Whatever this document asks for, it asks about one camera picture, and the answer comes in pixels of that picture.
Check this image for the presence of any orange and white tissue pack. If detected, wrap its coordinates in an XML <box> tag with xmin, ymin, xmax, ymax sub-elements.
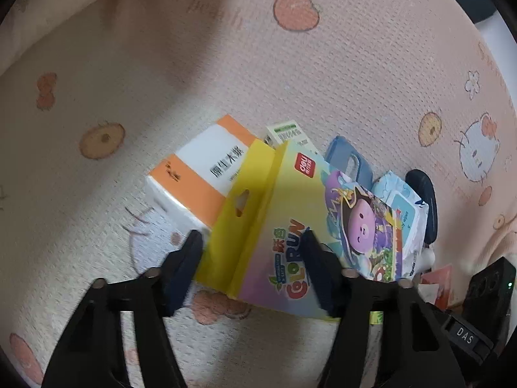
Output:
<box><xmin>145</xmin><ymin>114</ymin><xmax>260</xmax><ymax>232</ymax></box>

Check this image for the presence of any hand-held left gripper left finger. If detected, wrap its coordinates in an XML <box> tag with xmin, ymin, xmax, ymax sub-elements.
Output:
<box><xmin>42</xmin><ymin>230</ymin><xmax>205</xmax><ymax>388</ymax></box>

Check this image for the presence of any blue phone case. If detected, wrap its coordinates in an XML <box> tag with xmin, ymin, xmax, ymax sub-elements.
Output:
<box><xmin>325</xmin><ymin>135</ymin><xmax>374</xmax><ymax>187</ymax></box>

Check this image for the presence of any pink printed blanket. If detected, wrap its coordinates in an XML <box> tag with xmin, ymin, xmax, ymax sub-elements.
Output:
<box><xmin>0</xmin><ymin>0</ymin><xmax>517</xmax><ymax>388</ymax></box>

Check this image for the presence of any yellow cartoon crayon box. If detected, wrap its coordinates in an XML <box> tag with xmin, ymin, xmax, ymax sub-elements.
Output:
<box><xmin>194</xmin><ymin>139</ymin><xmax>406</xmax><ymax>323</ymax></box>

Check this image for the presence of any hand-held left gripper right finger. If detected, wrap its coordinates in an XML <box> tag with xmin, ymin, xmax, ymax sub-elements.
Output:
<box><xmin>301</xmin><ymin>230</ymin><xmax>457</xmax><ymax>388</ymax></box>

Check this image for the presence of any dark blue oval object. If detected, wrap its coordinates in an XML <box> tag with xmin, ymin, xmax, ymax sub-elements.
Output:
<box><xmin>405</xmin><ymin>168</ymin><xmax>439</xmax><ymax>246</ymax></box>

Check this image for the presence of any red paper packet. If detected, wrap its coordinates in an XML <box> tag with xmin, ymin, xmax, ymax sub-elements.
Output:
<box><xmin>418</xmin><ymin>264</ymin><xmax>456</xmax><ymax>308</ymax></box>

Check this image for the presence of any light blue wet wipes pack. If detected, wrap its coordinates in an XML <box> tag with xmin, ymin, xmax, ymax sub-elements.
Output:
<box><xmin>372</xmin><ymin>170</ymin><xmax>429</xmax><ymax>280</ymax></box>

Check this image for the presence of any small white and green box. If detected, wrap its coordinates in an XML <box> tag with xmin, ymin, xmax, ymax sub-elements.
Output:
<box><xmin>264</xmin><ymin>119</ymin><xmax>318</xmax><ymax>158</ymax></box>

